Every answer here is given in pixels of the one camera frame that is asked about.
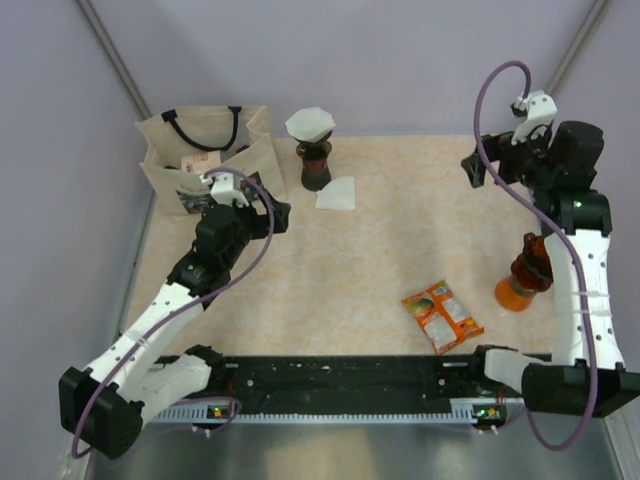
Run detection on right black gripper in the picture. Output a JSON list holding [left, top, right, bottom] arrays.
[[460, 121, 555, 192]]

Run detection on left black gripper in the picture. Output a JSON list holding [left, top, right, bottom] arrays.
[[222, 189, 289, 268]]

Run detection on brown coffee dripper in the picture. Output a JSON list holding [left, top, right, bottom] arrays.
[[511, 232, 553, 293]]

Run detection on white paper coffee filters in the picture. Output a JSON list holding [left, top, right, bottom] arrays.
[[315, 176, 356, 211]]

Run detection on olive green coffee dripper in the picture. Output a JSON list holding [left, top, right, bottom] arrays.
[[296, 140, 332, 162]]

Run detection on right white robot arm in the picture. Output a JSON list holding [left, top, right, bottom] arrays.
[[461, 121, 639, 418]]

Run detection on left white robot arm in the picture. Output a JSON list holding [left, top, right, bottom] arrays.
[[59, 199, 291, 459]]

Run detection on red glass coffee server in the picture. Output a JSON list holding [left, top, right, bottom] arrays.
[[301, 156, 332, 192]]

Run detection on box inside tote bag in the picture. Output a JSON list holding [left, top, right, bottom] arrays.
[[181, 152, 221, 175]]

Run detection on beige canvas tote bag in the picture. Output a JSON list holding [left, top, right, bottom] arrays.
[[136, 106, 287, 216]]

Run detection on orange snack packet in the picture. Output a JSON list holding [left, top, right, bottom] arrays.
[[401, 280, 485, 355]]

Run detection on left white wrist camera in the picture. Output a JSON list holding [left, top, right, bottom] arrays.
[[200, 173, 249, 208]]

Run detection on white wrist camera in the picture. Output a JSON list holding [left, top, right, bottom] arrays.
[[511, 90, 557, 145], [200, 173, 249, 208]]

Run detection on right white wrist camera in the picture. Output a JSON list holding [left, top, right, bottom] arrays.
[[511, 90, 557, 145]]

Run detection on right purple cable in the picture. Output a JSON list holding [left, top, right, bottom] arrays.
[[473, 60, 599, 451]]

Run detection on purple cable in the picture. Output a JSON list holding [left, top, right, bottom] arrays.
[[72, 168, 277, 459], [473, 60, 599, 451]]

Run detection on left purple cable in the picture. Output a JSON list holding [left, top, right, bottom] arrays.
[[72, 168, 277, 459]]

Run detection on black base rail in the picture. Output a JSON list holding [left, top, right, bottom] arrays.
[[187, 355, 519, 416]]

